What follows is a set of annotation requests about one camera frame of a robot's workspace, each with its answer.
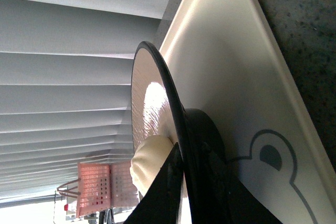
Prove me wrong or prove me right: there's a white steamed bun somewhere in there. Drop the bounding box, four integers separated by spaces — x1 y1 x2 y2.
130 135 173 196

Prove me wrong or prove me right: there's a cream bear-print tray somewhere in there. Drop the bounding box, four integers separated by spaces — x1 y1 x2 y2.
160 0 335 223

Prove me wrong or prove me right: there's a pink perforated plastic basket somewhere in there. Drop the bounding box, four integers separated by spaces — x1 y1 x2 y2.
57 161 139 218

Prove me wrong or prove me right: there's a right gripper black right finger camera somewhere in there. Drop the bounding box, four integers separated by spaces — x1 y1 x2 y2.
183 142 280 223

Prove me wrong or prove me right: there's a grey pleated curtain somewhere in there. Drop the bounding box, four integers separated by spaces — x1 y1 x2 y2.
1 0 169 204

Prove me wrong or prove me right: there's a beige plate with black rim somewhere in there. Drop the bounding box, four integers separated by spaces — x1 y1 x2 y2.
131 41 224 223

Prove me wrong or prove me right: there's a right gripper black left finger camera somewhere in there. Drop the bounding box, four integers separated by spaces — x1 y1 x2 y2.
125 144 184 224

